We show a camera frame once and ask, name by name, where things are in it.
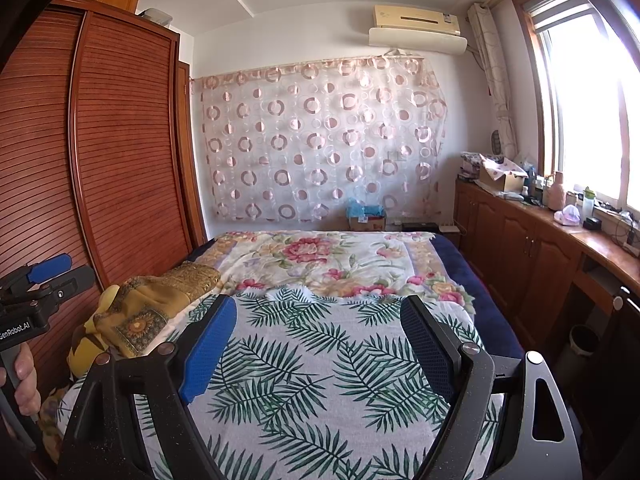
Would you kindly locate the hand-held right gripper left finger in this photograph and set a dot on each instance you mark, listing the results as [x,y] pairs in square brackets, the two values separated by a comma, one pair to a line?
[210,350]

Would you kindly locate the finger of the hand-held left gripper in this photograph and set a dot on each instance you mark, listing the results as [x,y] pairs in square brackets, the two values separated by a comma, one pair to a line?
[50,267]
[75,282]

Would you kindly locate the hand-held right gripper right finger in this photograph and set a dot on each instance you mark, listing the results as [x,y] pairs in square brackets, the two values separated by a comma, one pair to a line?
[425,350]

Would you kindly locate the golden patterned garment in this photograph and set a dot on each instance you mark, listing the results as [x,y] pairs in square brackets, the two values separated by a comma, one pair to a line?
[150,310]

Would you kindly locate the person's left hand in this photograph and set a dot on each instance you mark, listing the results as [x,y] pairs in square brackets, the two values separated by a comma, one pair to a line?
[29,390]

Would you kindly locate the navy blue bed sheet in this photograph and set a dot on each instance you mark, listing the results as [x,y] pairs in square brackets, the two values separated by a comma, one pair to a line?
[480,290]

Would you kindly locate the palm leaf print blanket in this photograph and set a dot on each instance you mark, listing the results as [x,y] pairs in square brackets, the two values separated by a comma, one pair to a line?
[310,370]

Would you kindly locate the flat black device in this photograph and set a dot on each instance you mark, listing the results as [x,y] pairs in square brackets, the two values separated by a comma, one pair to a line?
[419,226]

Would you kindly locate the white power strip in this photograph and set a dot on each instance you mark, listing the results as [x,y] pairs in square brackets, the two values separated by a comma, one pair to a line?
[448,228]

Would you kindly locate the wooden slatted wardrobe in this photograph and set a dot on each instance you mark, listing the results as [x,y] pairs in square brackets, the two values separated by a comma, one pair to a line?
[120,150]

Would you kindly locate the wooden cabinet counter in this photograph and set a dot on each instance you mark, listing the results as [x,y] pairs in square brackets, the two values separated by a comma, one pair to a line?
[515,240]

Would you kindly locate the cardboard box with blue cloth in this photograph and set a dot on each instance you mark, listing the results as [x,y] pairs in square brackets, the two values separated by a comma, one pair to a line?
[365,215]

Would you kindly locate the white waste bin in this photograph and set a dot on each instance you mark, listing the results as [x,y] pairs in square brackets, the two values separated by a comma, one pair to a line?
[580,347]

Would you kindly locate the open cardboard box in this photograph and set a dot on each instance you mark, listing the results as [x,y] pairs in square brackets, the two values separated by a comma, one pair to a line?
[500,175]

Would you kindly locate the patterned storage box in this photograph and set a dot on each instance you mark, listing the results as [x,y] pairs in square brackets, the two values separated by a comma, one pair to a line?
[470,165]

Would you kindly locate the crumpled white pink cloth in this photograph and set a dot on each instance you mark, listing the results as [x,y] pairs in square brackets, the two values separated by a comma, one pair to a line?
[567,216]

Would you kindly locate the pink bottle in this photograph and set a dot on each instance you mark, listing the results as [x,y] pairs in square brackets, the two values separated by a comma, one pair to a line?
[557,192]

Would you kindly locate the small black box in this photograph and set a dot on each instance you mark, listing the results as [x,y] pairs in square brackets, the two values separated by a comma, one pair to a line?
[593,223]

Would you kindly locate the green cap water bottle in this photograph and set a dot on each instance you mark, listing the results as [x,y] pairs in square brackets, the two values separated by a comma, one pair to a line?
[588,205]

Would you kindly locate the circle pattern sheer curtain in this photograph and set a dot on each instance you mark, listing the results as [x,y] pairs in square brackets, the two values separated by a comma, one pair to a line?
[310,140]

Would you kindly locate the white storage box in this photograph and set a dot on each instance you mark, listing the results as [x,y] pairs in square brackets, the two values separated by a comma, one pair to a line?
[155,16]

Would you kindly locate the beige window curtain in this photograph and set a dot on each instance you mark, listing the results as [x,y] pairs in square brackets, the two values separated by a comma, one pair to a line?
[495,75]

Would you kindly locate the window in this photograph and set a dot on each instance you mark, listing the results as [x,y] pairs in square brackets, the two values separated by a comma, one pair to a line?
[585,110]

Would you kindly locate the wall air conditioner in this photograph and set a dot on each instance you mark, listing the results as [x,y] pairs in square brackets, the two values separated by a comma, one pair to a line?
[417,32]

